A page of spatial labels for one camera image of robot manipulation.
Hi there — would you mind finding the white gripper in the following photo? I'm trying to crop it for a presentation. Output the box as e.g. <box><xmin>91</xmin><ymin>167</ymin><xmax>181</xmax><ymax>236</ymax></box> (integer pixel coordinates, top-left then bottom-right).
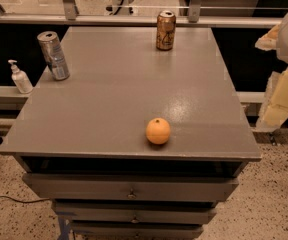
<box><xmin>255</xmin><ymin>13</ymin><xmax>288</xmax><ymax>130</ymax></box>

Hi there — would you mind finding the orange fruit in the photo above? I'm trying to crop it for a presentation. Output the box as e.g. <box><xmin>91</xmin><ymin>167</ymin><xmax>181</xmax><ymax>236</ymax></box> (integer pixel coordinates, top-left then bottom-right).
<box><xmin>146</xmin><ymin>118</ymin><xmax>171</xmax><ymax>145</ymax></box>

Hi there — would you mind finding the orange soda can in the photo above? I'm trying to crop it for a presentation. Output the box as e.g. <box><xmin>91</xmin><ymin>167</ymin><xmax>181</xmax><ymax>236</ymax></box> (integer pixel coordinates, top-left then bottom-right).
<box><xmin>156</xmin><ymin>10</ymin><xmax>176</xmax><ymax>51</ymax></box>

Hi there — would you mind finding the silver blue energy drink can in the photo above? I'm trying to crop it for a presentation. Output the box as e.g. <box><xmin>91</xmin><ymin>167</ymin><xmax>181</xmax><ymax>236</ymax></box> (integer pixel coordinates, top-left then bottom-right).
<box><xmin>37</xmin><ymin>31</ymin><xmax>70</xmax><ymax>81</ymax></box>

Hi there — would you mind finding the grey drawer cabinet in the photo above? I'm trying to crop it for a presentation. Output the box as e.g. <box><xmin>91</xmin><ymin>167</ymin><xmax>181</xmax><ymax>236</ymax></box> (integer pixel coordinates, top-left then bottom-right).
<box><xmin>0</xmin><ymin>26</ymin><xmax>263</xmax><ymax>240</ymax></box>

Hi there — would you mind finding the middle grey drawer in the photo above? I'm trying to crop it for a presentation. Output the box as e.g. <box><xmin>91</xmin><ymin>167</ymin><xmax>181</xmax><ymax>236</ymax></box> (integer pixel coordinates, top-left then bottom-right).
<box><xmin>52</xmin><ymin>202</ymin><xmax>216</xmax><ymax>224</ymax></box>

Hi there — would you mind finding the grey drawer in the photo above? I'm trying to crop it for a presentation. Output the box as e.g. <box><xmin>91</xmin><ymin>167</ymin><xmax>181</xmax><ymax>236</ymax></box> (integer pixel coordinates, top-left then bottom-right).
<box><xmin>71</xmin><ymin>221</ymin><xmax>203</xmax><ymax>239</ymax></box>
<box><xmin>23</xmin><ymin>173</ymin><xmax>238</xmax><ymax>202</ymax></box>
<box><xmin>52</xmin><ymin>202</ymin><xmax>216</xmax><ymax>224</ymax></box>

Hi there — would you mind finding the top grey drawer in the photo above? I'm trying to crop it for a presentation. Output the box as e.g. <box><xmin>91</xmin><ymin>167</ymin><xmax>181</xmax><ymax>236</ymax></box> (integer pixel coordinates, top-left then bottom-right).
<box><xmin>23</xmin><ymin>173</ymin><xmax>238</xmax><ymax>202</ymax></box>

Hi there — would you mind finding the bottom grey drawer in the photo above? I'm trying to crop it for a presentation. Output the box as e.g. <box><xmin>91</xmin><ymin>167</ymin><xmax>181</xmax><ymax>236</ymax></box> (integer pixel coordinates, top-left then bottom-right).
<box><xmin>71</xmin><ymin>221</ymin><xmax>203</xmax><ymax>239</ymax></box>

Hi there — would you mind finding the white pump dispenser bottle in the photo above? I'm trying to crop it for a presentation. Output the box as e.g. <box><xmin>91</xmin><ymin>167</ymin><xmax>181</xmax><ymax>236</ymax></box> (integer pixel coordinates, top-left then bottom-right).
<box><xmin>8</xmin><ymin>60</ymin><xmax>33</xmax><ymax>94</ymax></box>

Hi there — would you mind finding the metal railing frame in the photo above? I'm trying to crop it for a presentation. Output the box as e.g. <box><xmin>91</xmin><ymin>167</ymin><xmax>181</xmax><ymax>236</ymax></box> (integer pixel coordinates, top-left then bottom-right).
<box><xmin>0</xmin><ymin>0</ymin><xmax>288</xmax><ymax>28</ymax></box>

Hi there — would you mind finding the thin floor cable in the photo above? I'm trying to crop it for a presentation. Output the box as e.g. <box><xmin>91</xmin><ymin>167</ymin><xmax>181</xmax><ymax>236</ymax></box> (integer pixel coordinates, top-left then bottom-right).
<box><xmin>0</xmin><ymin>195</ymin><xmax>51</xmax><ymax>205</ymax></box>

